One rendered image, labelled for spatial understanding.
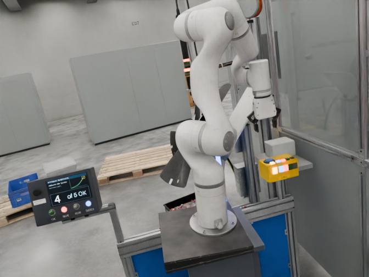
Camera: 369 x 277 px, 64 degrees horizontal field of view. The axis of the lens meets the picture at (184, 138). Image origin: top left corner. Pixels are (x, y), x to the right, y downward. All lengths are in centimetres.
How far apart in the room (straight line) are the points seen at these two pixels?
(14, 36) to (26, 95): 555
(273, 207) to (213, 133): 71
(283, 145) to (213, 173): 106
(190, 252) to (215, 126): 46
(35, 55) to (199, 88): 1293
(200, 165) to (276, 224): 70
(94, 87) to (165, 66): 178
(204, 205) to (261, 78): 61
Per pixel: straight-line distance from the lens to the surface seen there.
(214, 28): 98
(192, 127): 106
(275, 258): 178
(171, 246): 116
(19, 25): 1396
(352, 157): 175
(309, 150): 208
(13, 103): 873
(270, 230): 167
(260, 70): 136
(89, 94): 713
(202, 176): 109
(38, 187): 138
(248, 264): 122
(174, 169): 178
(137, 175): 457
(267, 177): 149
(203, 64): 101
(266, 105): 141
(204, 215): 117
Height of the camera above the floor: 163
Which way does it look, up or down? 15 degrees down
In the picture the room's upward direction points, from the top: 11 degrees counter-clockwise
